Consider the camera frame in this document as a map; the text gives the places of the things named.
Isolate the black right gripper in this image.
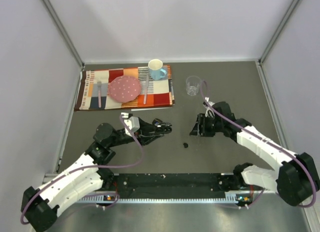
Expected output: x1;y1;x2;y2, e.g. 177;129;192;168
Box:
190;113;225;137

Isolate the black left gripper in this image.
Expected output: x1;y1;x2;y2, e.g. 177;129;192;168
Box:
108;118;164;148

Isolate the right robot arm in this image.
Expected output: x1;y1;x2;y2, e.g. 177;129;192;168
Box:
190;101;320;206

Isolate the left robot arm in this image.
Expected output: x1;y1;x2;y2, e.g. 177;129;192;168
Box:
20;113;172;232

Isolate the clear drinking glass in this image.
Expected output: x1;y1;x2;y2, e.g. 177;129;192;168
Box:
186;76;202;96

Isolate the pink plastic knife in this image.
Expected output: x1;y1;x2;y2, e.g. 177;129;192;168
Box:
143;73;149;105

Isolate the colourful patchwork placemat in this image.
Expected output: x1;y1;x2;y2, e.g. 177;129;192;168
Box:
74;65;175;111

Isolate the pink polka dot plate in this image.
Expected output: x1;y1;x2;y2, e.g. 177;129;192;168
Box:
108;75;142;103

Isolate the light blue mug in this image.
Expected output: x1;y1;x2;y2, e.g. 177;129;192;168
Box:
148;59;167;80

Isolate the pink plastic fork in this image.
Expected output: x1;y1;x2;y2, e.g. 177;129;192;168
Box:
97;78;102;108

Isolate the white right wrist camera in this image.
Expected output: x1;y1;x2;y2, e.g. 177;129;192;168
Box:
203;97;215;118

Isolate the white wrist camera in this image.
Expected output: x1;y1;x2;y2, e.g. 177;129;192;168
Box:
203;97;215;118
120;112;140;135

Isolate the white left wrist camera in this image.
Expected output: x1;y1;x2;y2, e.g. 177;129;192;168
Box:
120;112;140;135

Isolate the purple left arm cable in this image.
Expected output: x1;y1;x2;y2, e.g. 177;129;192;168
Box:
19;114;146;225

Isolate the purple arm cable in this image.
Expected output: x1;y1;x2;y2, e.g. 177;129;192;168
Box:
201;79;316;208
19;114;146;225

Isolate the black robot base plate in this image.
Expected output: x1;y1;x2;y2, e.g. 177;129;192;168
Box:
104;173;240;200

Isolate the grey slotted cable duct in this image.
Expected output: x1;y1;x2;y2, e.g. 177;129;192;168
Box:
77;192;252;204

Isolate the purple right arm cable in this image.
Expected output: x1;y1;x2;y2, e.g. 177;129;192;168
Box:
201;79;316;208

